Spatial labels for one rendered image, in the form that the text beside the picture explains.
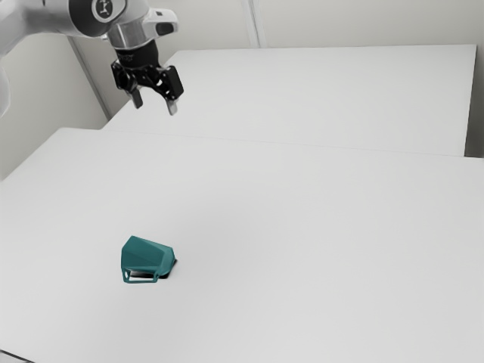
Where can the teal faceted mug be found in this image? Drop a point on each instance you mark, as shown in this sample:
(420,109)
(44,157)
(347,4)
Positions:
(145,257)

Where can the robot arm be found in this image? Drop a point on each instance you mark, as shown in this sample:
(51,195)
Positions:
(41,19)

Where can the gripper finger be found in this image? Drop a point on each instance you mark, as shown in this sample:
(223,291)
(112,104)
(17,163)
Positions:
(137,99)
(172,89)

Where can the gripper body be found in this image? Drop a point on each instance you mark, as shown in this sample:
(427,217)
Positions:
(138,60)

